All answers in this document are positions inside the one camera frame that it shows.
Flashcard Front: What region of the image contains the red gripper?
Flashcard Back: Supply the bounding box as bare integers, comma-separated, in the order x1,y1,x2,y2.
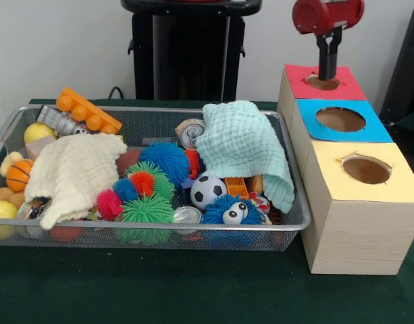
292,0,365,81

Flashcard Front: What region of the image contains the long orange toy block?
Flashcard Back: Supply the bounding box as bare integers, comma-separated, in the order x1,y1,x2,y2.
55,86,123,135

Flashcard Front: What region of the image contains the orange mini basketball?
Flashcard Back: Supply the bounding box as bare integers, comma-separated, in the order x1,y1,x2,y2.
6,159,35,192

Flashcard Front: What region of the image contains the blue spiky rubber ball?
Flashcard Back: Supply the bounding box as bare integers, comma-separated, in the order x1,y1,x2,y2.
140,141,190,182

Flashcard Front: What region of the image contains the silver wire mesh bin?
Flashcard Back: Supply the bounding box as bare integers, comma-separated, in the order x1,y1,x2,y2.
0,104,311,253

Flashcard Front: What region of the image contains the cream muslin cloth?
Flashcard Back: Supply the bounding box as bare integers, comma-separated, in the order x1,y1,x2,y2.
24,133,128,230

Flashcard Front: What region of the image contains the black cable loop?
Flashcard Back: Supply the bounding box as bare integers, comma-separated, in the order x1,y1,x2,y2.
108,86,133,99

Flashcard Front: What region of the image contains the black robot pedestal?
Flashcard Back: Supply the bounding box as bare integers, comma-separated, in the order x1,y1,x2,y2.
120,0,263,101

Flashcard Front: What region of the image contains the mint muslin cloth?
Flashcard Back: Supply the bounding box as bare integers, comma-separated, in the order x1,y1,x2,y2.
195,100,295,214

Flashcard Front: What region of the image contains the green spiky rubber ball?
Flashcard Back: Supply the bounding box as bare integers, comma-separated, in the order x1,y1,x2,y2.
120,195,176,244

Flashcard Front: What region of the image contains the wooden box with three holes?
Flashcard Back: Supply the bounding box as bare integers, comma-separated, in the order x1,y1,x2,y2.
276,63,414,275

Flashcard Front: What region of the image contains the black and white soccer ball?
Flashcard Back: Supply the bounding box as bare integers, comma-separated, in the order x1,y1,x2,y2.
190,174,228,212

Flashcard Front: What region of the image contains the black equipment case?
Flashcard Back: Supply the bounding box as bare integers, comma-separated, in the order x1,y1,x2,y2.
378,5,414,126

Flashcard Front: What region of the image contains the multicoloured spiky caterpillar toy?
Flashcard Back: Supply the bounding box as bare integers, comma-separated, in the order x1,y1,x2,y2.
95,161,176,220

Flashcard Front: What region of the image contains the dark green tablecloth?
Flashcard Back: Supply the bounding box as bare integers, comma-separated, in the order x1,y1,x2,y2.
0,98,414,324

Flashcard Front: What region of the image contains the blue spiky ball with eyes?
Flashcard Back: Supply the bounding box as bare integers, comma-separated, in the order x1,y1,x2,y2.
201,194,265,246

